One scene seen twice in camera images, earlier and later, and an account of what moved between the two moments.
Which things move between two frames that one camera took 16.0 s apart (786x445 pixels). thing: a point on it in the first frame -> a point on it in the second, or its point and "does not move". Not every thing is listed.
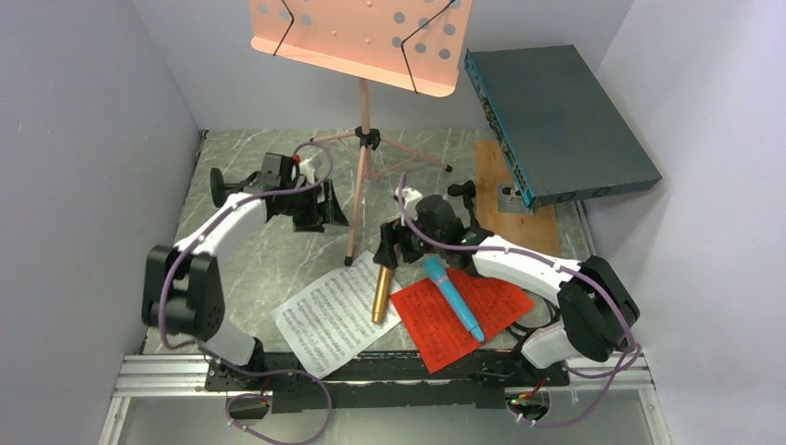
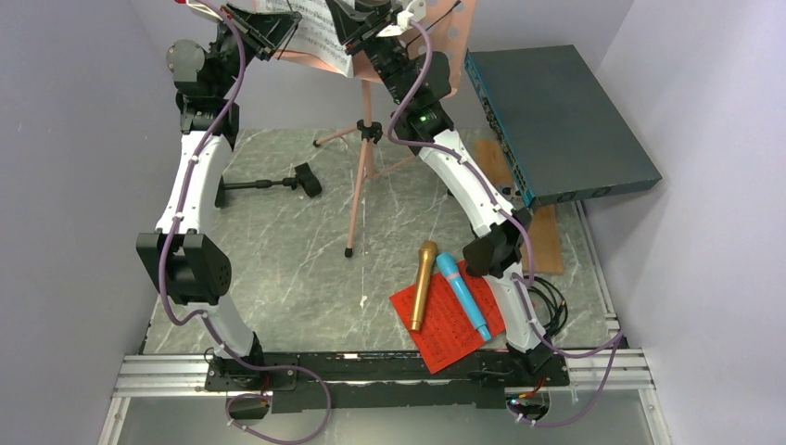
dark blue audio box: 562,134 does not move
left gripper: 321,213 -> 263,32
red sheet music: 439,337 does not move
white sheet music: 334,320 -> 315,32
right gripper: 394,234 -> 349,24
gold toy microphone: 382,292 -> 425,261
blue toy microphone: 437,270 -> 449,263
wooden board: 514,230 does not move
